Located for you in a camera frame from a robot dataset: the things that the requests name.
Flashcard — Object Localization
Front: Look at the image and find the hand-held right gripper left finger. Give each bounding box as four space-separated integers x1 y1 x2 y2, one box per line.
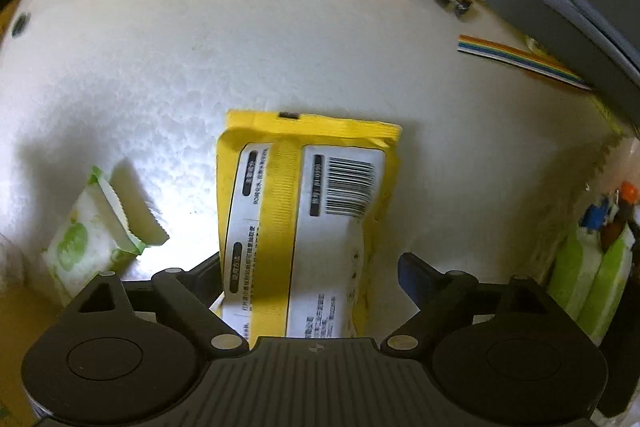
57 252 250 353

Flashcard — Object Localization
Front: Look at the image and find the rainbow ribbon cable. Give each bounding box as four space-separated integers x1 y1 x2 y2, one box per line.
457 34 594 91

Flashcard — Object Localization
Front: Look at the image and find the grey zipper case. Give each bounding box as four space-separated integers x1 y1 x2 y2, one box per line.
471 0 640 128

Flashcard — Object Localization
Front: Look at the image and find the green white packets stack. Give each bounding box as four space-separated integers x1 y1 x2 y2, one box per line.
546 224 637 344

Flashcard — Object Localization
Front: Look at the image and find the small green wipes packet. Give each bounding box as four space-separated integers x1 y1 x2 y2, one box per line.
41 165 170 309

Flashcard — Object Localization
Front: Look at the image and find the yellow wet wipes packet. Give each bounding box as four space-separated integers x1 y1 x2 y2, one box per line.
215 109 404 341

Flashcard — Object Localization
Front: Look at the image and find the colourful small toy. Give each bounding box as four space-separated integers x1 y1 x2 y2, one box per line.
579 181 640 254

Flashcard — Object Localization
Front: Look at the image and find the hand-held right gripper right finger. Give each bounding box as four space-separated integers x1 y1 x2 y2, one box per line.
382 252 568 350

